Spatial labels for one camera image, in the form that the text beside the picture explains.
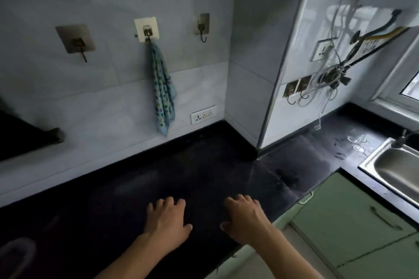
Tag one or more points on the person's right hand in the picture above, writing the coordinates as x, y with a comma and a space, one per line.
248, 223

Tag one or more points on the person's left hand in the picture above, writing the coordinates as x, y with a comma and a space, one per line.
165, 223

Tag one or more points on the person's right thumb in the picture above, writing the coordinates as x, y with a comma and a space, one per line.
227, 225

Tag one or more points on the person's left thumb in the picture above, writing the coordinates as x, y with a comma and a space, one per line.
186, 230

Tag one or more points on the person's left little finger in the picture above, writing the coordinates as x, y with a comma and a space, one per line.
151, 208

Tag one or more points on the person's left middle finger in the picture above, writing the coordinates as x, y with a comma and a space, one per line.
169, 203

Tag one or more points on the person's right little finger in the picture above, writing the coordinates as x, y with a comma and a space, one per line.
258, 208

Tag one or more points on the person's right middle finger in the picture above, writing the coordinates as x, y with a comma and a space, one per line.
241, 200

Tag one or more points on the person's left forearm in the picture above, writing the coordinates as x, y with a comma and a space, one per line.
137, 260

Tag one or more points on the person's right forearm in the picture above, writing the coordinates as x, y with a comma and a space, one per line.
284, 256

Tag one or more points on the blue dotted hanging cloth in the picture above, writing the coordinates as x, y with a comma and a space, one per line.
161, 92

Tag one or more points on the clear plastic suction hook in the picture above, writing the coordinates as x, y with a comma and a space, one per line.
356, 139
360, 148

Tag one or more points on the stainless steel sink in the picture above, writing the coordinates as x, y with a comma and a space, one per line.
392, 167

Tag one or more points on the plain green cabinet door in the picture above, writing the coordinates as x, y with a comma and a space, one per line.
389, 262

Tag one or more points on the black range hood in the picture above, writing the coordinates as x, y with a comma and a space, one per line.
23, 140

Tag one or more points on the steel sink faucet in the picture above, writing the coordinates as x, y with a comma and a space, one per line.
400, 140

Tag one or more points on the wide white wall socket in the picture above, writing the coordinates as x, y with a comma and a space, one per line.
203, 114

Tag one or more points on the brass adhesive wall hook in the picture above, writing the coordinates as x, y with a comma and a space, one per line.
304, 85
290, 89

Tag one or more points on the square white wall socket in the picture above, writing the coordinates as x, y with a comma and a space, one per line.
322, 50

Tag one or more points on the white adhesive wall hook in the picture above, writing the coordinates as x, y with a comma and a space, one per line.
146, 28

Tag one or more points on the small steel adhesive wall hook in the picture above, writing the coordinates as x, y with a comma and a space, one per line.
203, 25

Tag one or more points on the white window frame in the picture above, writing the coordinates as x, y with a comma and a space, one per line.
397, 86

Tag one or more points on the large steel adhesive wall hook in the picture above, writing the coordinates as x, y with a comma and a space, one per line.
74, 38

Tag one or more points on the yellow black wall sticker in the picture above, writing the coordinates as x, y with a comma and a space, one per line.
376, 42

